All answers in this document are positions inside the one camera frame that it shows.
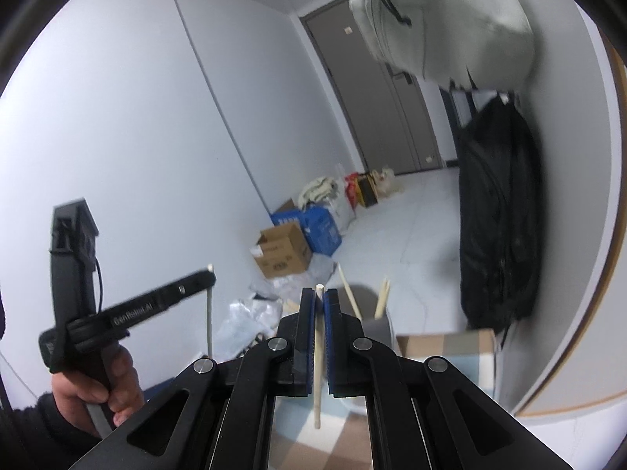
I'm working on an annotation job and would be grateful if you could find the brown cardboard box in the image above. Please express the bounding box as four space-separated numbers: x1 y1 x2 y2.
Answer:
252 222 313 280

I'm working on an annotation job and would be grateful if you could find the white shoulder bag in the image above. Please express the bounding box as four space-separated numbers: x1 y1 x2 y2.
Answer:
349 0 536 91

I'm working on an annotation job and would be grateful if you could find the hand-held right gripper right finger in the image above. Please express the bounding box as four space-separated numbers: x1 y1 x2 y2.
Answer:
323 288 574 470

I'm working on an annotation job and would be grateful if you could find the black backpack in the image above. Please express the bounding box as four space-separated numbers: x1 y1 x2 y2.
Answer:
458 90 544 338

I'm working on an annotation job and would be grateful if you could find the blue cardboard box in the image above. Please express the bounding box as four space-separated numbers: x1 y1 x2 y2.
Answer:
270 198 342 257

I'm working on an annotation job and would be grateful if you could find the clear plastic bag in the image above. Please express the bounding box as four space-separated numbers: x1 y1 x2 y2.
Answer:
216 296 285 353

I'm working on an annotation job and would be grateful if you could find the grey door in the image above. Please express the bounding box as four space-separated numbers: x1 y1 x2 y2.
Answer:
300 0 444 177

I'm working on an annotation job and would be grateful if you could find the cream cloth bag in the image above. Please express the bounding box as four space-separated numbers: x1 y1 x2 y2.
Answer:
296 175 339 206

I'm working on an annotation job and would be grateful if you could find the person's left hand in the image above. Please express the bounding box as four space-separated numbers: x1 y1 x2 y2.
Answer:
51 345 144 436

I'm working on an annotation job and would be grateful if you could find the black yellow paper bag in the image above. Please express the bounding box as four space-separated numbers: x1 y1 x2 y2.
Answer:
355 172 379 208

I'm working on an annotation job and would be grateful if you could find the beige plastic bag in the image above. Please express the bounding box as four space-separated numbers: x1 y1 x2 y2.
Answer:
372 167 400 197

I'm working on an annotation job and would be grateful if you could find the wooden chopstick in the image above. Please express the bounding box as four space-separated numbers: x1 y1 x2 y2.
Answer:
337 263 364 320
313 284 325 429

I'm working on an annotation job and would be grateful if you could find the white sack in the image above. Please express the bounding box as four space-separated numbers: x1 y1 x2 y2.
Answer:
328 174 356 228

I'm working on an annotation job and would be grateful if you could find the person's left forearm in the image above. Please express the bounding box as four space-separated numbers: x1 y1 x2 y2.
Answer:
0 392 106 470

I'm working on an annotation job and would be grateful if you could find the white utensil holder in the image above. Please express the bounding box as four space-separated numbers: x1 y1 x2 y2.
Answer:
338 284 399 414

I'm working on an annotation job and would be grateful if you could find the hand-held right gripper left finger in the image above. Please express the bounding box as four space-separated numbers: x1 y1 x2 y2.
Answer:
69 286 317 470

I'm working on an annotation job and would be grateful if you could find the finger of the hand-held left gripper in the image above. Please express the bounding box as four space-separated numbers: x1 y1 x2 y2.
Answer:
164 269 217 307

